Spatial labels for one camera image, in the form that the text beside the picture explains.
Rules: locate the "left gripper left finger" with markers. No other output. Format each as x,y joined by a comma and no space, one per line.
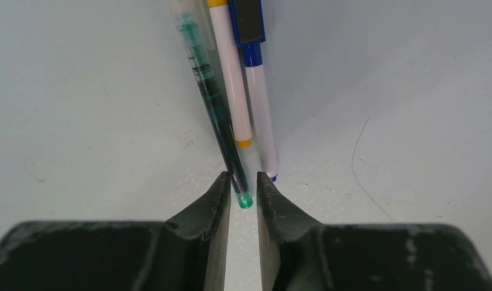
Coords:
186,252

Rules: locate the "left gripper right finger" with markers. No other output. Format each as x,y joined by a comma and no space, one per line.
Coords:
298,252

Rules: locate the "green ink clear pen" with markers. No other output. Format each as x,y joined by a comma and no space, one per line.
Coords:
192,28

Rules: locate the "blue clip cap marker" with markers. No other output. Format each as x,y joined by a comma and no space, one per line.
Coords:
247,18

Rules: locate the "yellow black marker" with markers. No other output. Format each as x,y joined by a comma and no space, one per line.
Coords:
230,65

